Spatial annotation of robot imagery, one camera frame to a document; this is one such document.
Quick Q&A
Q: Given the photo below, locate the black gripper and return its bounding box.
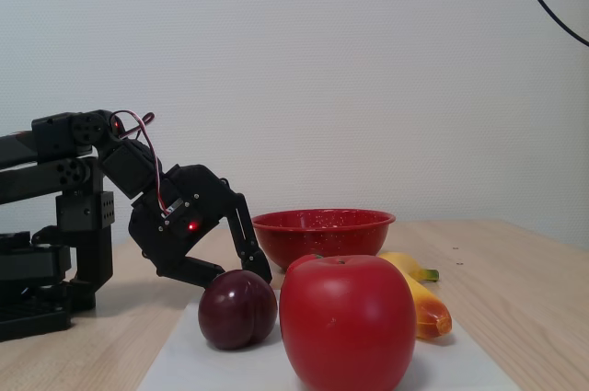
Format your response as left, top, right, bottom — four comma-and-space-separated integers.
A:
127, 164, 274, 291

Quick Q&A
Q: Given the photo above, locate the white paper sheet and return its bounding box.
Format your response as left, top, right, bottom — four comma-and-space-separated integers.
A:
137, 287, 521, 391

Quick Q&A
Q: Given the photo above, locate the yellow toy banana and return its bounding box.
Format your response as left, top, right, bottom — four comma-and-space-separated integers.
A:
377, 250, 454, 341

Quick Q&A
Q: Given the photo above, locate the red speckled bowl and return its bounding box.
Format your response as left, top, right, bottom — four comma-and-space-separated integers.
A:
251, 209, 397, 271

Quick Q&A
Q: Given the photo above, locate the black grid clamp plate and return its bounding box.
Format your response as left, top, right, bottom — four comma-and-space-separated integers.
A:
0, 293, 74, 343

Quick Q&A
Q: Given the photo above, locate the dark purple toy plum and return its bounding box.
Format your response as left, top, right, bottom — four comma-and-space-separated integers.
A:
197, 270, 279, 351

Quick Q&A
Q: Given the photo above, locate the red toy apple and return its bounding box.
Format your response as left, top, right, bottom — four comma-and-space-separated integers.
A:
279, 254, 418, 391

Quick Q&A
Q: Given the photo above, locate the red white gripper servo wire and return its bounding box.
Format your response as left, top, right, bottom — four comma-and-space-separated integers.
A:
109, 109, 175, 218

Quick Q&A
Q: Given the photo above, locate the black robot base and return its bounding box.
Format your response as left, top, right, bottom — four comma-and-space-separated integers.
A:
0, 230, 74, 305

